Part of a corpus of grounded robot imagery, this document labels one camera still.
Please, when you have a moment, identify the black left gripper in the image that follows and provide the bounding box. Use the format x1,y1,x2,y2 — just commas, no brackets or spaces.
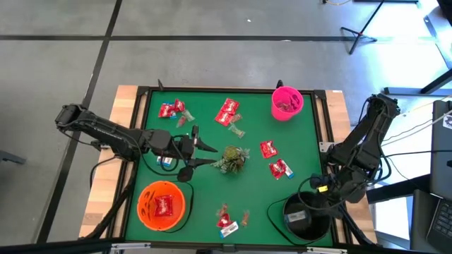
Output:
167,125,219,183

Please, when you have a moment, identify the potted succulent plant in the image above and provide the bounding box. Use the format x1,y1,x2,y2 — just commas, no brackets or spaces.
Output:
210,145,251,175

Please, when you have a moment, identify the black plastic bucket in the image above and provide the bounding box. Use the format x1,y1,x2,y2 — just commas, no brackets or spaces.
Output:
266,190,333,246

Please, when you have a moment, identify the green table mat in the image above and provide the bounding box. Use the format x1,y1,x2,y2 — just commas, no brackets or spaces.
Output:
124,90,335,248

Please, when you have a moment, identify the pink plastic bucket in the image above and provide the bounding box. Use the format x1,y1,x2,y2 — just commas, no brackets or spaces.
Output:
270,85,304,122

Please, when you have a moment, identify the black laptop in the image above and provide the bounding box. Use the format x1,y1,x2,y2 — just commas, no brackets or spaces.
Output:
409,188,452,254

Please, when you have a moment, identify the black desk leg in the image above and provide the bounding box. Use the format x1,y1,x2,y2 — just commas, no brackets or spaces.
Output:
383,68,452,97

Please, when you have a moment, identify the black tripod stand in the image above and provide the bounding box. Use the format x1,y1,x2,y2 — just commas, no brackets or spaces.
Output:
340,0,386,56

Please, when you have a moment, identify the grey floor stand foot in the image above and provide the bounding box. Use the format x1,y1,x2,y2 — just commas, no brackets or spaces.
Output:
0,150,28,165

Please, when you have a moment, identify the black table frame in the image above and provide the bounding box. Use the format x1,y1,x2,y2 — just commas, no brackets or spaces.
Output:
105,79,356,253

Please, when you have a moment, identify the black frame crossbeam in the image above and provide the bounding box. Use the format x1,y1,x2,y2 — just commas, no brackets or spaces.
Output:
0,236,452,254

